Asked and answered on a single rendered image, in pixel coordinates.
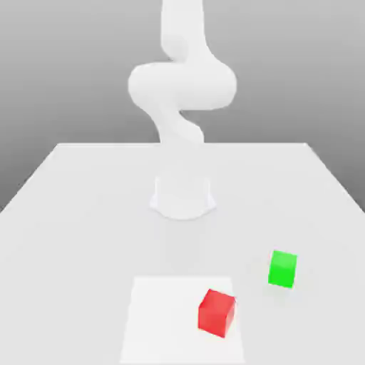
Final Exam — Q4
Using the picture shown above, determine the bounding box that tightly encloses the small green cube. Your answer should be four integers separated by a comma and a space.
267, 250, 298, 289

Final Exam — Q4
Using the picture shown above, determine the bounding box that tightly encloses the small red cube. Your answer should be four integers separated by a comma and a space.
197, 288, 237, 339

